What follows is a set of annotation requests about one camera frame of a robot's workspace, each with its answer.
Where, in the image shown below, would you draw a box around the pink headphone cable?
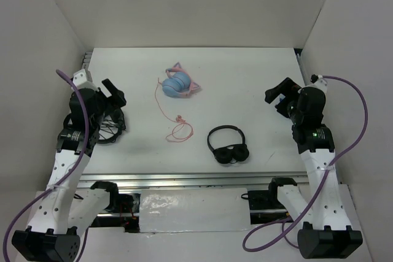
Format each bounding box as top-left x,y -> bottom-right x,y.
154,77 -> 195,143

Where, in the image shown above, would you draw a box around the pink blue cat-ear headphones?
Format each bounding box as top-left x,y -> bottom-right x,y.
160,63 -> 201,98

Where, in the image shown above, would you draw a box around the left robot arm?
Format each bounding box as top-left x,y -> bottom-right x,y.
4,78 -> 126,261

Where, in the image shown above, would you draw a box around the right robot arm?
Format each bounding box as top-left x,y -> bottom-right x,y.
265,76 -> 363,259

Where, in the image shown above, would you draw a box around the black on-ear headphones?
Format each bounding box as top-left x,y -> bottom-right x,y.
206,125 -> 250,164

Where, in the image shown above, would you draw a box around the black headphones with cable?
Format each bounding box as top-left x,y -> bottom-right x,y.
98,109 -> 126,145

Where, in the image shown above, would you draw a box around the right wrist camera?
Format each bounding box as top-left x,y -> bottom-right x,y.
309,74 -> 327,94

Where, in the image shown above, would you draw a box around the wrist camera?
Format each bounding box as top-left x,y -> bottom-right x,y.
72,69 -> 97,91
309,74 -> 327,94

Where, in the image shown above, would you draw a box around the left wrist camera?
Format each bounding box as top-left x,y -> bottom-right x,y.
72,69 -> 97,91

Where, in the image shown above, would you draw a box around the aluminium rail frame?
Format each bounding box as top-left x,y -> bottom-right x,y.
79,48 -> 308,191

